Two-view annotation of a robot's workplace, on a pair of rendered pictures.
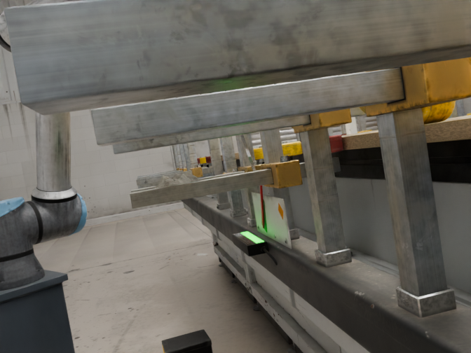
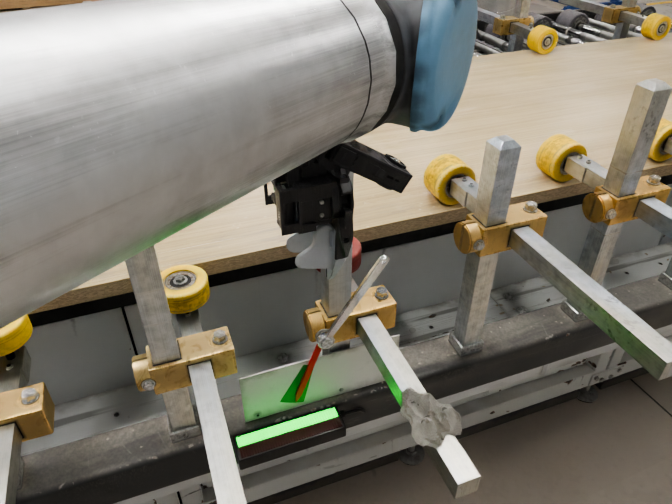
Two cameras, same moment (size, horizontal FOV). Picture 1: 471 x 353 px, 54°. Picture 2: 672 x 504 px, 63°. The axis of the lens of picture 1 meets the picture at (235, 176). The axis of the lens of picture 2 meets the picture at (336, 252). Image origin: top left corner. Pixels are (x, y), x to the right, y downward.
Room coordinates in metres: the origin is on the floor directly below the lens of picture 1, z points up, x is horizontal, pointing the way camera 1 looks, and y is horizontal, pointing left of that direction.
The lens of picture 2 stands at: (1.09, 0.52, 1.42)
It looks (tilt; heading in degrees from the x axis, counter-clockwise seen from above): 36 degrees down; 261
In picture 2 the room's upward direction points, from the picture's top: straight up
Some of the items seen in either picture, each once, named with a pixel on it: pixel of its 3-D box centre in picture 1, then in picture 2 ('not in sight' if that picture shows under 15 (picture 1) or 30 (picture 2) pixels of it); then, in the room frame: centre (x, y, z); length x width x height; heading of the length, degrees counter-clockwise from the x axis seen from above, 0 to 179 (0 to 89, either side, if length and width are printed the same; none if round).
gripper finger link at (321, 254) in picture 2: not in sight; (319, 257); (1.03, 0.02, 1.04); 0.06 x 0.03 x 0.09; 11
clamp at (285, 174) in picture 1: (280, 173); (348, 314); (0.97, -0.10, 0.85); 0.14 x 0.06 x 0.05; 11
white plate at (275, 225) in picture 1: (268, 217); (323, 378); (1.02, -0.06, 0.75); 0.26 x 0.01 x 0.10; 11
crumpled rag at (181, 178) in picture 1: (175, 178); (430, 409); (0.91, 0.12, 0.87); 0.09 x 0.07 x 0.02; 101
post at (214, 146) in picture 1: (214, 150); not in sight; (1.74, 0.06, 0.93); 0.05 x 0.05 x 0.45; 11
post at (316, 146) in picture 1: (319, 165); (478, 274); (0.75, -0.14, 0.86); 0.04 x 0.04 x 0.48; 11
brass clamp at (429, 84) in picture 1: (406, 85); (624, 200); (0.48, -0.19, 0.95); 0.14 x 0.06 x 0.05; 11
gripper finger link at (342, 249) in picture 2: not in sight; (338, 223); (1.01, 0.02, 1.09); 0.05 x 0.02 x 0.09; 101
